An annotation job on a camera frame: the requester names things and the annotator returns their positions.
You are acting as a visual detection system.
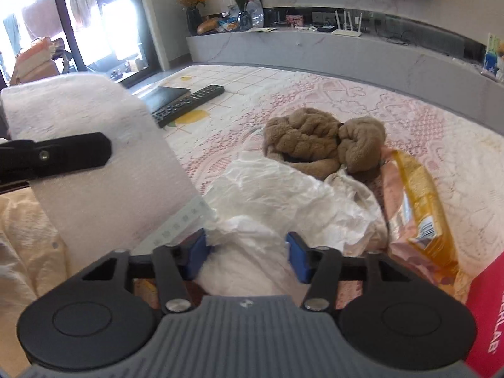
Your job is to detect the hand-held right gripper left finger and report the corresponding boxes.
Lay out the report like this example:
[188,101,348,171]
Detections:
[81,228,213,315]

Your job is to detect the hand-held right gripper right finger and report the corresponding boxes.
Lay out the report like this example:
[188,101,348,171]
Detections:
[285,232,414,312]

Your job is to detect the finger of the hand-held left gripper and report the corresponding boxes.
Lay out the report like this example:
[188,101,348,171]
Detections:
[0,132,113,195]

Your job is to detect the white towel roll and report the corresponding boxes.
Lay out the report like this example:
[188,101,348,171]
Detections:
[0,73,211,280]

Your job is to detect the white plastic bag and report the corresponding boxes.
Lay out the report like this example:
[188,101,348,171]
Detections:
[193,153,390,296]

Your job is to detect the yellow snack packet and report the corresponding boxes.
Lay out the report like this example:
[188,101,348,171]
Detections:
[380,147,469,280]

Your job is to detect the cream cloth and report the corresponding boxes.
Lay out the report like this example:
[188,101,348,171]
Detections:
[0,187,79,378]

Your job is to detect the brown plush toy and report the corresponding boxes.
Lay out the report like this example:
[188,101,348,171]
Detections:
[262,107,387,180]

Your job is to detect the black remote control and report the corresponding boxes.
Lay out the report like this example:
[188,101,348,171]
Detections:
[152,84,225,129]

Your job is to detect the balcony glass door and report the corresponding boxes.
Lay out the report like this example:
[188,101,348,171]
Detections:
[0,0,152,83]

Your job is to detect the dark vase with yellow flowers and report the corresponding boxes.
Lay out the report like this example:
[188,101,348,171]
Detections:
[173,0,206,36]

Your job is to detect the red box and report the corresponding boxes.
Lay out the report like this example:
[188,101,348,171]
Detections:
[465,262,504,378]

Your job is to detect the grey television cabinet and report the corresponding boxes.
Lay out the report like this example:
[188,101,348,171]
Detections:
[186,27,504,87]

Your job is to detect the green plant in glass vase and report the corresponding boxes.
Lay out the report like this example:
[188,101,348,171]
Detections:
[215,0,262,32]

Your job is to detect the white router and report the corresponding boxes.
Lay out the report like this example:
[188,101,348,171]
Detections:
[331,10,364,38]

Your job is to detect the clear plastic bag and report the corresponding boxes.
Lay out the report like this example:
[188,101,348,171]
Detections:
[246,0,264,28]

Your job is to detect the blue white carton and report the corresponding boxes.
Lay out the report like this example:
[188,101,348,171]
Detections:
[481,33,504,83]

